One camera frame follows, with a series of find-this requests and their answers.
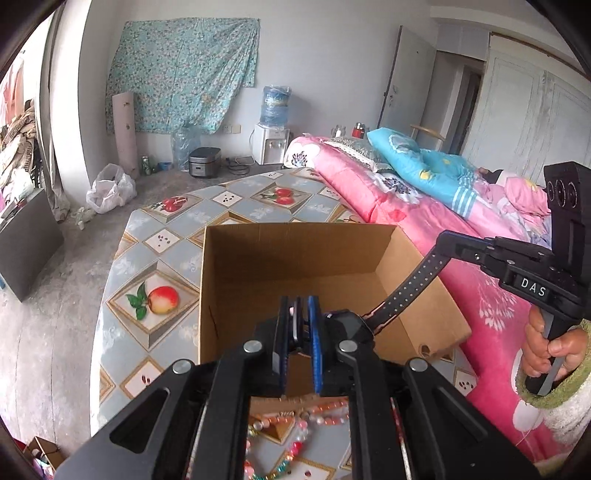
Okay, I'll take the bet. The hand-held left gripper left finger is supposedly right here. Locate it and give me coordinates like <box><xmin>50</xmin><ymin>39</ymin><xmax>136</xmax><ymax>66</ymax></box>
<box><xmin>54</xmin><ymin>295</ymin><xmax>303</xmax><ymax>480</ymax></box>

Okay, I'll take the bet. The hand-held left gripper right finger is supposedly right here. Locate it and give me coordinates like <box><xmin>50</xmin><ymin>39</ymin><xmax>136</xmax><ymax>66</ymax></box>
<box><xmin>307</xmin><ymin>295</ymin><xmax>541</xmax><ymax>480</ymax></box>

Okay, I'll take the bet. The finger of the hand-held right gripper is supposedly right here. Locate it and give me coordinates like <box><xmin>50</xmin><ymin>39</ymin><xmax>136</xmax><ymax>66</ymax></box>
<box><xmin>472</xmin><ymin>253</ymin><xmax>514</xmax><ymax>281</ymax></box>
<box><xmin>435</xmin><ymin>230</ymin><xmax>555</xmax><ymax>267</ymax></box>

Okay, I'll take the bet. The orange pink bead bracelet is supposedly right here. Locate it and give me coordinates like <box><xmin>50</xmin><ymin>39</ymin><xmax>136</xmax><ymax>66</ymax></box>
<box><xmin>302</xmin><ymin>401</ymin><xmax>350</xmax><ymax>428</ymax></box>

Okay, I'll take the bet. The black wrist watch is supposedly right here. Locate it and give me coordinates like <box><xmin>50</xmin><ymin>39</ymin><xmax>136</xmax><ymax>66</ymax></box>
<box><xmin>286</xmin><ymin>256</ymin><xmax>451</xmax><ymax>356</ymax></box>

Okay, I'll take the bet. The brown cardboard box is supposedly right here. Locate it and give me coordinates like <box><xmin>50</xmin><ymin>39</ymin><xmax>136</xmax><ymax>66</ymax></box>
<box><xmin>198</xmin><ymin>224</ymin><xmax>472</xmax><ymax>402</ymax></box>

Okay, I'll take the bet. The multicolour bead bracelet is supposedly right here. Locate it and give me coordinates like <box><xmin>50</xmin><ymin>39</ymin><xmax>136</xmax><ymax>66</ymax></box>
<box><xmin>245</xmin><ymin>415</ymin><xmax>310</xmax><ymax>480</ymax></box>

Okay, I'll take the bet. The person's right forearm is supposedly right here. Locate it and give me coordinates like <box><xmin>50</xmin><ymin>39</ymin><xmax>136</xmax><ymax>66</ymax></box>
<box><xmin>515</xmin><ymin>318</ymin><xmax>591</xmax><ymax>476</ymax></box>

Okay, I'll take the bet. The person's right hand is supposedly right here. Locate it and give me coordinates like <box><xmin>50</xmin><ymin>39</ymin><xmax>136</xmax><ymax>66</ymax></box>
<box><xmin>522</xmin><ymin>307</ymin><xmax>589</xmax><ymax>386</ymax></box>

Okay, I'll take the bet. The pink floral quilt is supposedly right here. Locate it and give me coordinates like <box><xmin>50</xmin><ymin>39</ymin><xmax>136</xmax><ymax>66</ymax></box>
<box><xmin>283</xmin><ymin>134</ymin><xmax>568</xmax><ymax>462</ymax></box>

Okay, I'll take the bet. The blue cartoon pillow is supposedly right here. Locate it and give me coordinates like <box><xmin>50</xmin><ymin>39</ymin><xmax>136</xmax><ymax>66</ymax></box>
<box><xmin>367</xmin><ymin>128</ymin><xmax>485</xmax><ymax>217</ymax></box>

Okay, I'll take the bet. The pink garment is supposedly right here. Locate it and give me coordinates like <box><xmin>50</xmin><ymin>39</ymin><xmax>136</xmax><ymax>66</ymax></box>
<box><xmin>503</xmin><ymin>175</ymin><xmax>551</xmax><ymax>219</ymax></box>

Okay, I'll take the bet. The wooden chair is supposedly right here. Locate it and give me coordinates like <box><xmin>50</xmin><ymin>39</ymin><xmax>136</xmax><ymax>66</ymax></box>
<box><xmin>410</xmin><ymin>124</ymin><xmax>446</xmax><ymax>144</ymax></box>

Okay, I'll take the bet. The sequin pillow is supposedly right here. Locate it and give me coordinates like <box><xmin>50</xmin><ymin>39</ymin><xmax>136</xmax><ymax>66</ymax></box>
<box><xmin>323</xmin><ymin>136</ymin><xmax>393</xmax><ymax>171</ymax></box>

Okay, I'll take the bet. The white wardrobe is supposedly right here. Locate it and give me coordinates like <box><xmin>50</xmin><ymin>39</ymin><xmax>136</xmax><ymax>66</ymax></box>
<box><xmin>462</xmin><ymin>32</ymin><xmax>591</xmax><ymax>167</ymax></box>

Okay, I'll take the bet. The grey door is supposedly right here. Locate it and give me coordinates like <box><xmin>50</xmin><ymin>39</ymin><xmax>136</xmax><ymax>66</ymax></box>
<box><xmin>383</xmin><ymin>25</ymin><xmax>437</xmax><ymax>139</ymax></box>

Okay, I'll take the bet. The grey rice cooker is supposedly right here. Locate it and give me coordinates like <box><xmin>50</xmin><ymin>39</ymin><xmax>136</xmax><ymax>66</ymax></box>
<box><xmin>188</xmin><ymin>147</ymin><xmax>223</xmax><ymax>179</ymax></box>

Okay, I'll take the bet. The white water dispenser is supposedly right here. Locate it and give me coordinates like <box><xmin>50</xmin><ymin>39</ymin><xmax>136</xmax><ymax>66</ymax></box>
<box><xmin>252</xmin><ymin>124</ymin><xmax>291</xmax><ymax>166</ymax></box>

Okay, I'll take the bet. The clear empty water jug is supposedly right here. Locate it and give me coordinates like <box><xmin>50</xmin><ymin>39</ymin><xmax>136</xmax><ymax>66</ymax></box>
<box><xmin>172</xmin><ymin>121</ymin><xmax>204</xmax><ymax>172</ymax></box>

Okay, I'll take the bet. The white plastic bag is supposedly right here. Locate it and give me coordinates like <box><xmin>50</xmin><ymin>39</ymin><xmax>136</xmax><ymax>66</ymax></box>
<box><xmin>86</xmin><ymin>163</ymin><xmax>138</xmax><ymax>214</ymax></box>

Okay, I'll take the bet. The blue water bottle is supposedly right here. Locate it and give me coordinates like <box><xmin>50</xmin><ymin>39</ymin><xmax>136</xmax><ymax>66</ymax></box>
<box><xmin>261</xmin><ymin>84</ymin><xmax>293</xmax><ymax>130</ymax></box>

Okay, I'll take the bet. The pale rolled mat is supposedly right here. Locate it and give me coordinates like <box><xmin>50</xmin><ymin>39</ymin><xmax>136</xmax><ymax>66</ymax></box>
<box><xmin>112</xmin><ymin>91</ymin><xmax>140</xmax><ymax>178</ymax></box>

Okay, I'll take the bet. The small cardboard box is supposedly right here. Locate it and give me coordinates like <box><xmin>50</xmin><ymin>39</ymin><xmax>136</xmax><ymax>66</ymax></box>
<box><xmin>25</xmin><ymin>436</ymin><xmax>65</xmax><ymax>472</ymax></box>

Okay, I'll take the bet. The dark grey cabinet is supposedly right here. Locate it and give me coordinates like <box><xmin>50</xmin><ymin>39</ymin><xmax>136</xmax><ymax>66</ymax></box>
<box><xmin>0</xmin><ymin>187</ymin><xmax>65</xmax><ymax>303</ymax></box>

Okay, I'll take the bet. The grey curtain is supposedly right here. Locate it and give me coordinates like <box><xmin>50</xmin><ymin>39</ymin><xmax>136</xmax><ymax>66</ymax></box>
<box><xmin>36</xmin><ymin>9</ymin><xmax>71</xmax><ymax>223</ymax></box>

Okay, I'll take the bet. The pile of clothes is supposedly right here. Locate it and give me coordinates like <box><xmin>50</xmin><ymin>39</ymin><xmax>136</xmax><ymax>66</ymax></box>
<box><xmin>0</xmin><ymin>99</ymin><xmax>42</xmax><ymax>204</ymax></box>

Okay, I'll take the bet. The black power cable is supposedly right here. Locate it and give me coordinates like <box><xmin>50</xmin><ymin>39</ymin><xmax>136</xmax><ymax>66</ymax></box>
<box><xmin>224</xmin><ymin>157</ymin><xmax>254</xmax><ymax>176</ymax></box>

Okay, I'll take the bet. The turquoise floral wall cloth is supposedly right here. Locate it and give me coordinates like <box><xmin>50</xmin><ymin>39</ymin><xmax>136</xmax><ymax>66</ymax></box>
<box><xmin>105</xmin><ymin>18</ymin><xmax>262</xmax><ymax>136</ymax></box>

